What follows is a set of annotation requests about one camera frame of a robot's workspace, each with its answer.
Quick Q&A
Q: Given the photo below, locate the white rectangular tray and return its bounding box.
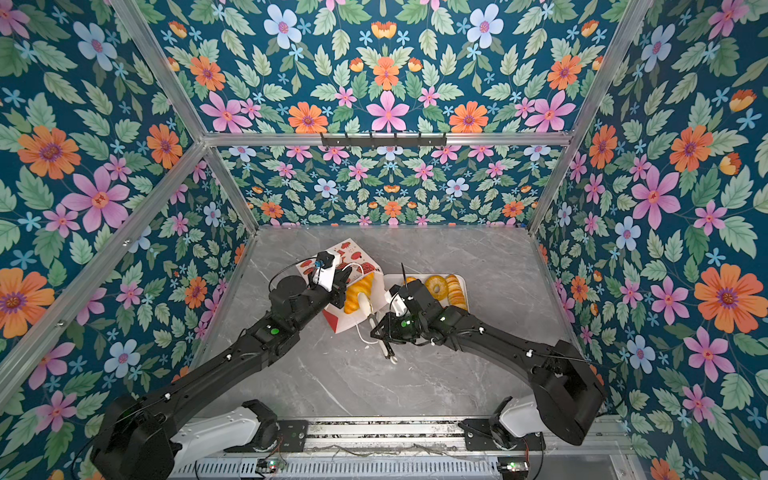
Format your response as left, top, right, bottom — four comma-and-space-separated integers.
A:
383, 274, 469, 310

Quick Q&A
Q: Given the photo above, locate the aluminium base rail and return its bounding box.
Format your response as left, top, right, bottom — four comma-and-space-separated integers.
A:
167, 413, 634, 469

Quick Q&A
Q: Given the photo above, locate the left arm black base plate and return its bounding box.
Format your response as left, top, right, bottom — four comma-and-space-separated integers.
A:
225, 420, 309, 453

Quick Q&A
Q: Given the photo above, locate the yellow fake croissant bread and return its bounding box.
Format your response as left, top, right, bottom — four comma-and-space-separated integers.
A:
343, 273, 374, 316

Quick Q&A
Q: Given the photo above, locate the red white paper bag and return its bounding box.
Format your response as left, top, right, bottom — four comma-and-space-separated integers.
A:
322, 238, 388, 334

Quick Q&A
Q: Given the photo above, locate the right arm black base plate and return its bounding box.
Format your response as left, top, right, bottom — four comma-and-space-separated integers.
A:
457, 418, 546, 451

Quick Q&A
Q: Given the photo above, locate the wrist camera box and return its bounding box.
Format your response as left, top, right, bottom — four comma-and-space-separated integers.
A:
309, 251, 336, 292
389, 294, 408, 318

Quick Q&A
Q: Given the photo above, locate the aluminium frame left bar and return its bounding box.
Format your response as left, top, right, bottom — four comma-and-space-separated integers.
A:
1, 141, 207, 409

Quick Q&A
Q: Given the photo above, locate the yellow fake donut bread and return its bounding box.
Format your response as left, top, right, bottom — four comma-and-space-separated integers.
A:
424, 275, 448, 301

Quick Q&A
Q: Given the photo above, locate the aluminium frame corner post left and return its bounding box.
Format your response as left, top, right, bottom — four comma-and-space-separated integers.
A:
111, 1, 258, 236

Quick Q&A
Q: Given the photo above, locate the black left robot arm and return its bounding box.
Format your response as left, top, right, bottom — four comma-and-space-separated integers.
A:
90, 267, 352, 479

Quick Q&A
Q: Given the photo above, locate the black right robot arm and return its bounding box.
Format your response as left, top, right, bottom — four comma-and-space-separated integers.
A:
371, 280, 607, 448

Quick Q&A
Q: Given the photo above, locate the aluminium frame corner post right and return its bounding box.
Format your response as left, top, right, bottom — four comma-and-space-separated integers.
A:
528, 0, 653, 238

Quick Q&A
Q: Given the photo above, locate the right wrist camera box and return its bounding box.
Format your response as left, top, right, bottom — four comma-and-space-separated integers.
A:
389, 294, 408, 318

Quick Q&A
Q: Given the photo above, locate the white perforated cable duct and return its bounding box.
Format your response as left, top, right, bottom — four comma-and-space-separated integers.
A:
170, 456, 501, 479

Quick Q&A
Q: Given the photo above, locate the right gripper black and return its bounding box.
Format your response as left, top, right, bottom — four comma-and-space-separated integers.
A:
368, 313, 429, 343

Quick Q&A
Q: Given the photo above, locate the fake sliced bread loaf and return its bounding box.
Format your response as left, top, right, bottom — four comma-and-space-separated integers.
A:
446, 274, 468, 310

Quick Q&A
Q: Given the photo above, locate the aluminium frame bar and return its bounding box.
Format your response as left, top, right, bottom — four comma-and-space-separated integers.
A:
204, 132, 573, 148
1, 141, 207, 409

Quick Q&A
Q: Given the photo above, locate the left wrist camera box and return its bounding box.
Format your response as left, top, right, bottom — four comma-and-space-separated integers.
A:
309, 251, 336, 292

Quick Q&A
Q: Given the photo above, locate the aluminium frame back bar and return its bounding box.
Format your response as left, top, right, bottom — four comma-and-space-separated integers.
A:
204, 132, 573, 148

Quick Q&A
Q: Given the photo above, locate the aluminium frame corner post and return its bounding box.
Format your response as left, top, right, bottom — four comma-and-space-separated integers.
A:
528, 0, 653, 238
111, 1, 258, 236

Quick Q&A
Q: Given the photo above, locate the black hook rail on wall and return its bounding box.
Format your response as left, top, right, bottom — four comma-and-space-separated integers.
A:
320, 133, 448, 148

